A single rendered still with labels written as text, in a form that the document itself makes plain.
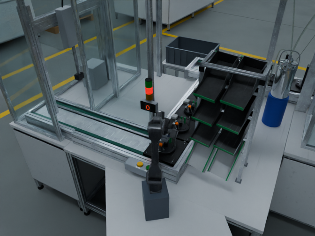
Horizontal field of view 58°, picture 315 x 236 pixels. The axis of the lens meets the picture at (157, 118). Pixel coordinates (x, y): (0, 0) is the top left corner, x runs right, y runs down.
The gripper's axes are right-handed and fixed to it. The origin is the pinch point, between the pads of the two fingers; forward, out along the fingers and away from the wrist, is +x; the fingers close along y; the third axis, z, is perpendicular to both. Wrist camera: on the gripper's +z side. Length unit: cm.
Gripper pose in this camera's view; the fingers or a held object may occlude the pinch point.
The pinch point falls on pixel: (166, 132)
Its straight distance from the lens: 192.8
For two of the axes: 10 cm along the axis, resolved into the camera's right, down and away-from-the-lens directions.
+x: 3.2, 2.5, 9.1
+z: 3.4, -9.3, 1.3
